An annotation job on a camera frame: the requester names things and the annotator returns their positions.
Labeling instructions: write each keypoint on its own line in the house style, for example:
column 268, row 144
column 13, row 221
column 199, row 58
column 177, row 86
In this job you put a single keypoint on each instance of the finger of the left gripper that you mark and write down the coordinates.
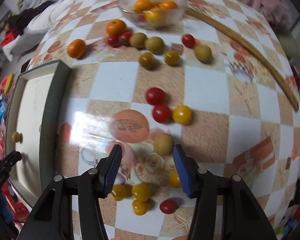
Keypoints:
column 8, row 162

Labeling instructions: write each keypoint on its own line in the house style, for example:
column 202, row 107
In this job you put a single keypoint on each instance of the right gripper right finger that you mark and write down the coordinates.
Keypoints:
column 200, row 184

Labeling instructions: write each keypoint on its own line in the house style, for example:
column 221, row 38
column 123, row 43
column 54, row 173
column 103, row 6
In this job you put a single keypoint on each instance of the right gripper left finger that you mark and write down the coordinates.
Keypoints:
column 94, row 184

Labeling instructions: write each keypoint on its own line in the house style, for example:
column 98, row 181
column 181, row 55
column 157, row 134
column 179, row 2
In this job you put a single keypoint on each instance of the small brown longan fruit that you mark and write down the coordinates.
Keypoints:
column 16, row 137

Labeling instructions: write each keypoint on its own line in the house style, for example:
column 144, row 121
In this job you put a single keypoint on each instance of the brown longan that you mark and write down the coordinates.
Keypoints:
column 163, row 144

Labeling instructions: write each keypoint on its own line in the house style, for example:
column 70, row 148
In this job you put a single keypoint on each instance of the white shallow tray box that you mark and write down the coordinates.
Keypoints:
column 33, row 112

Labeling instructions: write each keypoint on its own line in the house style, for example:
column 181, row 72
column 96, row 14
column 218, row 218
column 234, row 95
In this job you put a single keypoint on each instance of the yellow cherry tomato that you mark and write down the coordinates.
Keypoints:
column 182, row 115

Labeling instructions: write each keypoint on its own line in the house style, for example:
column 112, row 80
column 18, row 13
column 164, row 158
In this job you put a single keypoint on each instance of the red cherry tomato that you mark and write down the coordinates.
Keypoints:
column 161, row 114
column 155, row 96

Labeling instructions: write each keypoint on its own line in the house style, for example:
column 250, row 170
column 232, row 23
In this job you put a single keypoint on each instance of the patterned plastic tablecloth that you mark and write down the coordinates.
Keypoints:
column 186, row 84

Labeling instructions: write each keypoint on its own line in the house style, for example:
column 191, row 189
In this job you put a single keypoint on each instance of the large orange tangerine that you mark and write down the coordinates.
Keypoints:
column 77, row 49

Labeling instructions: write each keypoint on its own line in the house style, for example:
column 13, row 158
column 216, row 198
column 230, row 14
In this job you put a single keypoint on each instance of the smaller orange tangerine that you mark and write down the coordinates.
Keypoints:
column 116, row 27

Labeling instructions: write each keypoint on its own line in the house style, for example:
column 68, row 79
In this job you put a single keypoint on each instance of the clear glass fruit bowl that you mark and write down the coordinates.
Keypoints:
column 153, row 14

